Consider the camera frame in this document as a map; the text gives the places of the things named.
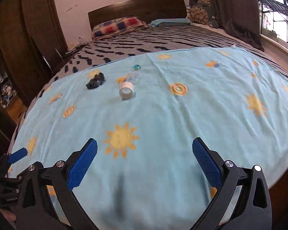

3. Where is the dark grey scrunchie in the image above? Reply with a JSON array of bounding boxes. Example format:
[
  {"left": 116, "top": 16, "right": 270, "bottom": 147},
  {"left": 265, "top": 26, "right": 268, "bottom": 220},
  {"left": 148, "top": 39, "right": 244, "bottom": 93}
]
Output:
[{"left": 86, "top": 72, "right": 105, "bottom": 89}]

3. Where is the white embroidered sock roll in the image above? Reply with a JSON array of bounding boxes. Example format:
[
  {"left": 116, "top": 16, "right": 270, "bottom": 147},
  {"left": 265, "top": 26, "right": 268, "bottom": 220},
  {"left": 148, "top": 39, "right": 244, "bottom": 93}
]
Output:
[{"left": 119, "top": 81, "right": 134, "bottom": 100}]

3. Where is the clear plastic box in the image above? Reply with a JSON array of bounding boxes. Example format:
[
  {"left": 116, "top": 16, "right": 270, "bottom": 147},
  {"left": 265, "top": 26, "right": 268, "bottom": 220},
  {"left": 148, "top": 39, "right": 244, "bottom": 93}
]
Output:
[{"left": 125, "top": 73, "right": 141, "bottom": 85}]

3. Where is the blue crystal turtle toy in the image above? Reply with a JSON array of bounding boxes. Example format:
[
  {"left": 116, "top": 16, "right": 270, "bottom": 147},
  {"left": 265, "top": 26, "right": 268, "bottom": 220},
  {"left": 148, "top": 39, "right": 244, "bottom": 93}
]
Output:
[{"left": 132, "top": 64, "right": 141, "bottom": 71}]

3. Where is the dark wooden wardrobe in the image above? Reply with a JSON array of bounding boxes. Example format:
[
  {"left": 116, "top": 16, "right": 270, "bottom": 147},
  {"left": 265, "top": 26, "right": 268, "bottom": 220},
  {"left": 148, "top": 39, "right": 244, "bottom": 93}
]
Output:
[{"left": 0, "top": 0, "right": 67, "bottom": 106}]

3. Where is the black zigzag grey blanket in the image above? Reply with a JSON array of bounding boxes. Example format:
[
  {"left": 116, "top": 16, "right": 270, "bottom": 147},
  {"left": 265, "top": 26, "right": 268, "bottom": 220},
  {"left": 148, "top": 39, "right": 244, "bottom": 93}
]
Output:
[{"left": 12, "top": 25, "right": 288, "bottom": 135}]

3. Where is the colourful checkered pillow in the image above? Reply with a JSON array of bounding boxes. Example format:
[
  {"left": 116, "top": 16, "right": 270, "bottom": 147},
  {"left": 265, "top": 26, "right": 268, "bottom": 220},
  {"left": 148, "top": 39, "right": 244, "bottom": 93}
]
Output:
[{"left": 92, "top": 16, "right": 149, "bottom": 41}]

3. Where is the teal pillow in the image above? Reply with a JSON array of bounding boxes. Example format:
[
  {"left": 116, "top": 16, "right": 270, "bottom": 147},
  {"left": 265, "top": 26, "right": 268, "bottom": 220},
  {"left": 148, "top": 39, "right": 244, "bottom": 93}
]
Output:
[{"left": 148, "top": 18, "right": 191, "bottom": 27}]

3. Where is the patterned brown cushion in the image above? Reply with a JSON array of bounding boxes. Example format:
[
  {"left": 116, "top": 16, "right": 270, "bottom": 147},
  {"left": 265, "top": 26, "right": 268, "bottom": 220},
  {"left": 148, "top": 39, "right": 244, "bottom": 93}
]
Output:
[{"left": 186, "top": 0, "right": 219, "bottom": 28}]

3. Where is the dark brown curtain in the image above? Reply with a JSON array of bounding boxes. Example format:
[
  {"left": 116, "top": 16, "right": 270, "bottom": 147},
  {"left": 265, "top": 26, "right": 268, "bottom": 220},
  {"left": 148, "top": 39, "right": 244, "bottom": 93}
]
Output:
[{"left": 189, "top": 0, "right": 264, "bottom": 51}]

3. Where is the dark wooden headboard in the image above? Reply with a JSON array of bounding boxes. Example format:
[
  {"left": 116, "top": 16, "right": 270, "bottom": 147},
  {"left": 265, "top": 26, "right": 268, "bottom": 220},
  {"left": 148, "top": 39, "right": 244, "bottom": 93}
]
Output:
[{"left": 88, "top": 0, "right": 187, "bottom": 29}]

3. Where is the black metal rack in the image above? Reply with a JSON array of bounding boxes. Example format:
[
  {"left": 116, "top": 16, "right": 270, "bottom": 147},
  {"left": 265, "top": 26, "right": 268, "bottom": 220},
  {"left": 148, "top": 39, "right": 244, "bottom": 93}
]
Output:
[{"left": 257, "top": 0, "right": 288, "bottom": 53}]

